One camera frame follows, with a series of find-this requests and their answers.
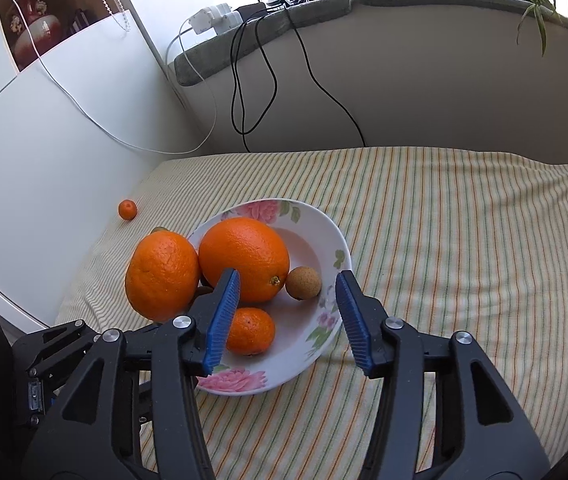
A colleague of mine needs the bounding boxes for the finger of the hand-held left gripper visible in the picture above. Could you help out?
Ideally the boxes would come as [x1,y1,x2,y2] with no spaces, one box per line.
[11,319,100,402]

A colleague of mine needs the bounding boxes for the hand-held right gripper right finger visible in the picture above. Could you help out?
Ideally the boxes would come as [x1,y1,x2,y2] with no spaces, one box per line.
[335,270,551,480]

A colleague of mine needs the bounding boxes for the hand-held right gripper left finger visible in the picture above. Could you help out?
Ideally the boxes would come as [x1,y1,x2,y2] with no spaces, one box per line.
[21,268,241,480]

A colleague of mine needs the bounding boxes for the small tangerine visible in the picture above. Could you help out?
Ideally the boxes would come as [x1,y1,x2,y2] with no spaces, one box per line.
[224,307,276,357]

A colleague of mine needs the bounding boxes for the brown longan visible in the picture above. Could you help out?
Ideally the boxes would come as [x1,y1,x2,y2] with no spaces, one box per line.
[285,265,323,301]

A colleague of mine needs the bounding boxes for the large orange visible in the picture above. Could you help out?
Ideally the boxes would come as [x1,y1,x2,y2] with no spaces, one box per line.
[198,217,291,304]

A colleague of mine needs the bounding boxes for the large bumpy tangerine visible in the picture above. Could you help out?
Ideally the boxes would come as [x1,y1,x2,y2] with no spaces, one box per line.
[124,230,201,322]

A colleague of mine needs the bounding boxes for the white floral plate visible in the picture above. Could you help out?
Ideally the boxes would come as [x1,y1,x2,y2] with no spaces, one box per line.
[184,199,353,397]

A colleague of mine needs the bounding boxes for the striped cloth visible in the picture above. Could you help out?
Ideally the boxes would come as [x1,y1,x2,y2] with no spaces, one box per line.
[54,146,568,480]

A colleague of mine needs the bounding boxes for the white power adapter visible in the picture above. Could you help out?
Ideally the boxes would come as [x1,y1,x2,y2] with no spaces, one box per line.
[189,4,243,37]

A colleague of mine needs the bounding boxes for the black power adapter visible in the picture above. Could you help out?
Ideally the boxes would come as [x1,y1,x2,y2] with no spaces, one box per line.
[235,2,268,22]

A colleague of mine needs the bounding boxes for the red vase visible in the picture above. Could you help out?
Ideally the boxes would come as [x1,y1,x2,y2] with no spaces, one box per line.
[8,0,62,63]

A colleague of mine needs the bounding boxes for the dark books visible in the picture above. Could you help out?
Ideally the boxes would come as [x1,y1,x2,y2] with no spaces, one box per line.
[66,7,99,38]

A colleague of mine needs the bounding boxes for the white cable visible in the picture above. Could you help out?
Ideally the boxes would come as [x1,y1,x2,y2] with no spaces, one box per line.
[2,0,217,156]

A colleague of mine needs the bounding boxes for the long black cable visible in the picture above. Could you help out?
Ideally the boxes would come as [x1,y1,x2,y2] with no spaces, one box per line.
[284,0,367,148]

